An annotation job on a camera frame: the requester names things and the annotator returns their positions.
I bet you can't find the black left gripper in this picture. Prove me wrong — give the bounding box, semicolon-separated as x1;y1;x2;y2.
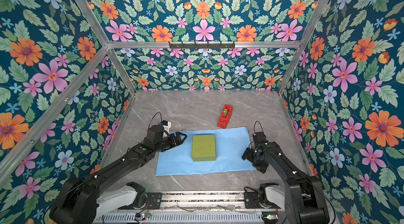
154;130;188;154

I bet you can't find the green gift box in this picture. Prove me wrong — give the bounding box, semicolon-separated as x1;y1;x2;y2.
191;134;217;162

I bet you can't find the light blue wrapping paper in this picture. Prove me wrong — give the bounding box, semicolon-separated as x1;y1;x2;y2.
156;127;254;176

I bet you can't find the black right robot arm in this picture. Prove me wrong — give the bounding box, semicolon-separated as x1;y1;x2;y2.
242;131;330;224

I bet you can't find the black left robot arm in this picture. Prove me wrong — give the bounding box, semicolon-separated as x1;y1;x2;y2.
49;125;187;224

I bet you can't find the red tape dispenser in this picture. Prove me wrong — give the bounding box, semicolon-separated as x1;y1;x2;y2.
217;105;233;129

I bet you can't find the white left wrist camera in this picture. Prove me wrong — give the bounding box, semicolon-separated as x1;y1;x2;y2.
161;121;171;132

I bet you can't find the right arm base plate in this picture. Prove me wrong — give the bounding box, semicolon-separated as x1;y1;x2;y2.
244;191;269;209

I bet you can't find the white cable duct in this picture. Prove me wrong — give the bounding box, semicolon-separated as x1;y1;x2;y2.
93;212;264;224

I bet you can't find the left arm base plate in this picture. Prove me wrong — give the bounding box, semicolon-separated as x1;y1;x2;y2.
119;192;163;210

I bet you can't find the aluminium mounting rail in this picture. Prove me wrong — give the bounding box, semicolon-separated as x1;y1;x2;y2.
72;190;335;213

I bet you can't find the black hook rail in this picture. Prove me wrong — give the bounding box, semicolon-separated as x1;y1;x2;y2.
168;42;236;49

